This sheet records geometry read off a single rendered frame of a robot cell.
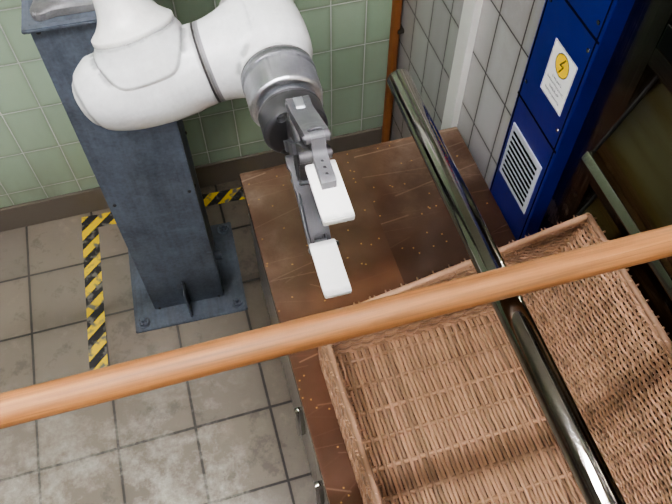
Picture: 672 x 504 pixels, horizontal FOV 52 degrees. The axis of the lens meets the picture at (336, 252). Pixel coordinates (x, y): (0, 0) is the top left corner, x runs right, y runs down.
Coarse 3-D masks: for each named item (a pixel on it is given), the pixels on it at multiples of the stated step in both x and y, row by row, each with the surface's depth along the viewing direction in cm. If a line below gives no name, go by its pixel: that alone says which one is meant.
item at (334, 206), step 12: (312, 168) 66; (336, 168) 66; (312, 180) 65; (324, 192) 64; (336, 192) 64; (324, 204) 63; (336, 204) 63; (348, 204) 63; (324, 216) 62; (336, 216) 62; (348, 216) 63
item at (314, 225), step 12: (288, 156) 77; (288, 168) 77; (300, 192) 77; (312, 192) 77; (312, 204) 77; (312, 216) 78; (312, 228) 78; (324, 228) 78; (312, 240) 78; (336, 240) 79
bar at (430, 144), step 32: (416, 96) 83; (416, 128) 80; (448, 160) 77; (448, 192) 75; (480, 224) 72; (480, 256) 70; (512, 320) 66; (544, 352) 64; (544, 384) 62; (576, 416) 61; (576, 448) 59; (576, 480) 59; (608, 480) 58
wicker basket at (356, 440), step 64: (512, 256) 116; (448, 320) 130; (576, 320) 117; (640, 320) 105; (384, 384) 125; (448, 384) 125; (512, 384) 125; (640, 384) 106; (384, 448) 118; (448, 448) 118; (512, 448) 118; (640, 448) 107
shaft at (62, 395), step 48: (624, 240) 67; (432, 288) 64; (480, 288) 64; (528, 288) 65; (240, 336) 62; (288, 336) 62; (336, 336) 62; (48, 384) 59; (96, 384) 59; (144, 384) 60
